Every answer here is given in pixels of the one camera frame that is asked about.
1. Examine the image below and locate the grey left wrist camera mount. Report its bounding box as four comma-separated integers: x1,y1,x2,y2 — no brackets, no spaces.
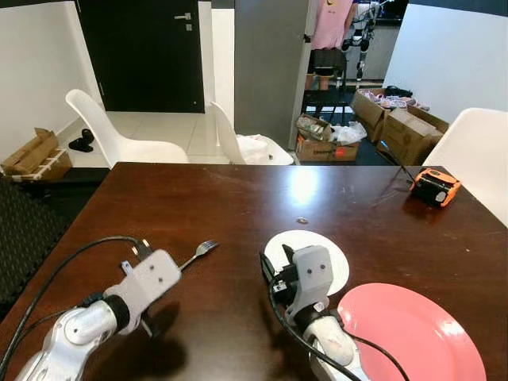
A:
119,248,182,314

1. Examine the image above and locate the black door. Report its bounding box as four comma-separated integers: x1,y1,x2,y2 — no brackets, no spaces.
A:
77,0,206,114

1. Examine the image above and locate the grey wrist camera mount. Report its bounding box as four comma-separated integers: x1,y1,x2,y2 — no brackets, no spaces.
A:
282,244,334,317
119,248,182,314

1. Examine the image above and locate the black bag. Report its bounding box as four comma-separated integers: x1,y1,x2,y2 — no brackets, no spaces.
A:
383,85,414,98

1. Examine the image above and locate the white plastic bag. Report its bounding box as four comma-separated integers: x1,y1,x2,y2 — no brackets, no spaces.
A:
237,133,275,164
329,121,368,146

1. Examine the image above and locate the person in pink shirt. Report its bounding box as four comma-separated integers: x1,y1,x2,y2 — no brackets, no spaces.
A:
306,0,356,92

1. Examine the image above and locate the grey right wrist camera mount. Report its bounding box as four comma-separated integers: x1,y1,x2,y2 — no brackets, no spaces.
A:
282,244,334,317

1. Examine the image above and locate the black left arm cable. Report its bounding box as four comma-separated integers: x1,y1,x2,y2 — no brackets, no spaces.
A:
0,236,152,378

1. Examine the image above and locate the long open cardboard box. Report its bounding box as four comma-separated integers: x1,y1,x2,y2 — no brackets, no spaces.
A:
0,129,72,182

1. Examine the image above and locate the black floor mat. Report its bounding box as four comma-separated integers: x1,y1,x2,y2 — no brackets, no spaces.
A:
0,176,76,318

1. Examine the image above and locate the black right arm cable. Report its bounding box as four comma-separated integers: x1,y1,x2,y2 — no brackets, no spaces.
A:
259,252,414,381

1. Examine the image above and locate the white plastic chair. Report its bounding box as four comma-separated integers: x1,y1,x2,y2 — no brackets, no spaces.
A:
65,89,190,166
208,102,294,166
423,108,508,227

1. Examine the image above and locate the cardboard box with pink items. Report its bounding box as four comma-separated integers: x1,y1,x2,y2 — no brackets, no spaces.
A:
352,89,414,144

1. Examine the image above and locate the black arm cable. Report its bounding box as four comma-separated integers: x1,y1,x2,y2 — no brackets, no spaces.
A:
259,252,414,381
0,236,152,378

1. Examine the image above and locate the silver humanoid robot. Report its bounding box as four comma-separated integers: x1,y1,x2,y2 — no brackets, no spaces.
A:
343,0,394,80

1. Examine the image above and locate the cardboard box with red label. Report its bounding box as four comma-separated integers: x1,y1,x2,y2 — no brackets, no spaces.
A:
296,115,360,164

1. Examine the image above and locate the large closed cardboard box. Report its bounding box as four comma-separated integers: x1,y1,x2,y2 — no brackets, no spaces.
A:
381,107,449,166

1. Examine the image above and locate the orange and black device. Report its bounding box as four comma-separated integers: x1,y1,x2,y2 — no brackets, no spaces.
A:
410,168,462,209

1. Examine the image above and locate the black metal stand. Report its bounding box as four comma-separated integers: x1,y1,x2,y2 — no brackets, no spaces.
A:
302,89,350,120

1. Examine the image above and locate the silver metal fork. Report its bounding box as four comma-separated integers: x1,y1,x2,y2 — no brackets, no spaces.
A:
179,241,219,272

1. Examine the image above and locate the white ceramic bowl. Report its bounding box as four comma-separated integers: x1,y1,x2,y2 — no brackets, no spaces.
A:
264,230,350,296

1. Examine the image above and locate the thin black device cable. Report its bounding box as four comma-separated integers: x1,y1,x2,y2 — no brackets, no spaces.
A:
373,143,418,185

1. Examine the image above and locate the pink round plate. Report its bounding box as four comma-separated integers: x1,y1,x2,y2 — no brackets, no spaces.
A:
337,283,487,381

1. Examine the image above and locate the small black shoe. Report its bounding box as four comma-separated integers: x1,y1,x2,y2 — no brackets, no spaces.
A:
69,129,94,153

